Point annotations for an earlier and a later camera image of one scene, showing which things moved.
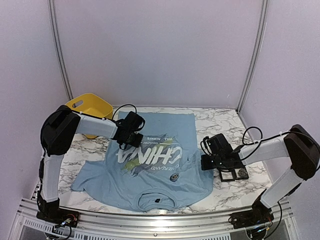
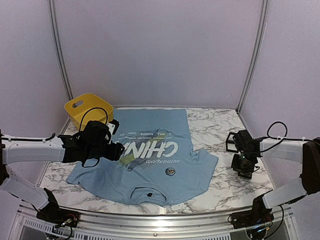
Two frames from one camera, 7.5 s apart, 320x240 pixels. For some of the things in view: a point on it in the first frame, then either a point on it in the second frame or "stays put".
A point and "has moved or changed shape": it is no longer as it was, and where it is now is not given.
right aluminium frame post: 264,6 stays put
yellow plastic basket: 92,104 stays put
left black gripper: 136,142 → 115,152
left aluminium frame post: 54,15 stays put
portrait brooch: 174,177 → 170,171
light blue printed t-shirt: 161,174 has moved or changed shape
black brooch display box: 227,174 → 230,144
